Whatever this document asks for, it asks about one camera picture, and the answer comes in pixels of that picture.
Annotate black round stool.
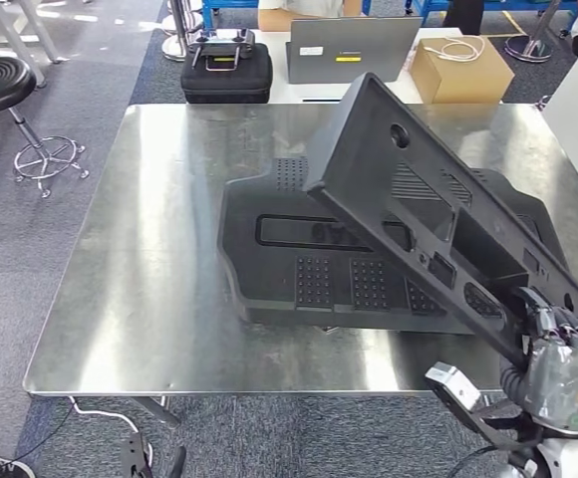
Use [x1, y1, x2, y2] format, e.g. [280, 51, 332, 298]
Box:
[0, 56, 91, 199]

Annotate black floor cable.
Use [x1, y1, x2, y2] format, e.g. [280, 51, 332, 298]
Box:
[9, 402, 79, 463]

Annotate stainless steel workbench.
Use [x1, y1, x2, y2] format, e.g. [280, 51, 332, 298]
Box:
[22, 102, 578, 430]

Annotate black robot wrist cable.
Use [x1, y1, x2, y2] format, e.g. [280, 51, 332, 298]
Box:
[446, 445, 499, 478]

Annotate black zip carry case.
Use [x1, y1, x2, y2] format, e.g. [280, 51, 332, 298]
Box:
[180, 40, 274, 106]

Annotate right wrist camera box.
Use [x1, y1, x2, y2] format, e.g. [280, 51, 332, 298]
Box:
[425, 360, 484, 413]

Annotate grey laptop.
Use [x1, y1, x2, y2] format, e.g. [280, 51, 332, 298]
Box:
[286, 16, 424, 86]

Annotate chrome stanchion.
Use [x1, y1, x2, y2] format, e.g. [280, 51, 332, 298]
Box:
[161, 0, 206, 62]
[505, 0, 578, 64]

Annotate grey remote controller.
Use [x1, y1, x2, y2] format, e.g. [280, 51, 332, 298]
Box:
[187, 27, 256, 73]

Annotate white power cable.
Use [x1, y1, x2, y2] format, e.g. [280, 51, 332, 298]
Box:
[67, 395, 155, 466]

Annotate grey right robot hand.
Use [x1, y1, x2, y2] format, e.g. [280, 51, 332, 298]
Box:
[517, 287, 578, 437]

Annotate white coiled cable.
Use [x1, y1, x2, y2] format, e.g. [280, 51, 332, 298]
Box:
[436, 34, 486, 64]

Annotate large black textured panel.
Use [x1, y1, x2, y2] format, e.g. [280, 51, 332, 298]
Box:
[216, 156, 569, 337]

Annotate black plastic bracket part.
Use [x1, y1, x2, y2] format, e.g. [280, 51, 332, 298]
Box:
[302, 71, 578, 370]

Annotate brown cardboard box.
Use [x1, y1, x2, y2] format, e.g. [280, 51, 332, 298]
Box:
[409, 36, 515, 106]

